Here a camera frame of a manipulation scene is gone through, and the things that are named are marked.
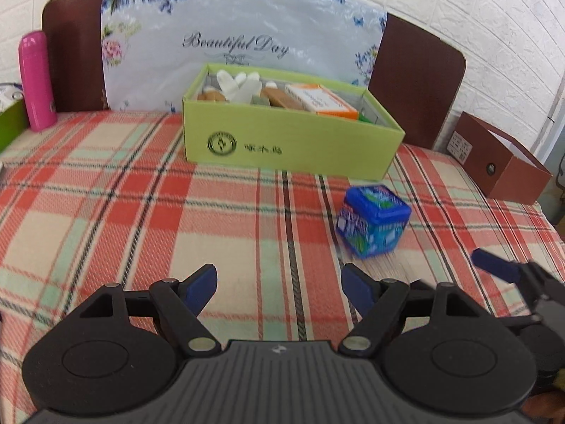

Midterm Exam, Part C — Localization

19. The blue gum container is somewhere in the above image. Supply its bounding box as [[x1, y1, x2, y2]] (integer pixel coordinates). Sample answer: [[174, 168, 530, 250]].
[[336, 185, 412, 258]]

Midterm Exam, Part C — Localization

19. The orange white medicine box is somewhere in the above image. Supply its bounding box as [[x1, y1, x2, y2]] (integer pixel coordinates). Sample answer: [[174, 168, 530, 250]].
[[284, 83, 359, 120]]

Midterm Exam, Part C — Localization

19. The white glove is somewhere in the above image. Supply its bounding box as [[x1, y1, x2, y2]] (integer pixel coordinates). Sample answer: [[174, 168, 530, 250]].
[[215, 70, 262, 104]]

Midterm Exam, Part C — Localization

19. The olive green small box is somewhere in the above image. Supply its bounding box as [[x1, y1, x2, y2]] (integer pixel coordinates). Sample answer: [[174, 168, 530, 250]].
[[251, 95, 271, 107]]

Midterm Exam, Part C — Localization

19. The gold box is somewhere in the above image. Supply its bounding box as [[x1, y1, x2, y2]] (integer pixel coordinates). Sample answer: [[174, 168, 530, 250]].
[[261, 87, 304, 110]]

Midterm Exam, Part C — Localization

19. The brown cardboard box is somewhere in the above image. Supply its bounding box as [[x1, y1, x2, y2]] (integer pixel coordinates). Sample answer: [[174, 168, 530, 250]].
[[447, 112, 552, 205]]

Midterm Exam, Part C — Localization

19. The plaid bed sheet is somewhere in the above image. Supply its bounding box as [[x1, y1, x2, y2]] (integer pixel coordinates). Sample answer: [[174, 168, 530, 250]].
[[1, 112, 564, 423]]

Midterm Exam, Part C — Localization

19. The green cardboard storage box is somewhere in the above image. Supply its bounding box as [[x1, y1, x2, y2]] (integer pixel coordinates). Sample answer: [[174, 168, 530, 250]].
[[182, 63, 405, 181]]

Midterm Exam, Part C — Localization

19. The dark brown headboard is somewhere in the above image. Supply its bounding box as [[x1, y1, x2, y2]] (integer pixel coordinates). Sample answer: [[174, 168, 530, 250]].
[[41, 0, 466, 149]]

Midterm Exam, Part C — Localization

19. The green box at left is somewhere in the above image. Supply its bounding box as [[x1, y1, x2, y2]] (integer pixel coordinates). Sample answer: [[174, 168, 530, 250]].
[[0, 83, 30, 151]]

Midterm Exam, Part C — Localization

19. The floral packaged pillow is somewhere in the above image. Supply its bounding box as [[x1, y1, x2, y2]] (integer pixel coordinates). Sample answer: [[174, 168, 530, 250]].
[[101, 0, 387, 112]]

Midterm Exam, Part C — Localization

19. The pink thermos bottle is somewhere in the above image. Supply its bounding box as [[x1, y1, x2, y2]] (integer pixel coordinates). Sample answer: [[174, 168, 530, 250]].
[[18, 31, 58, 132]]

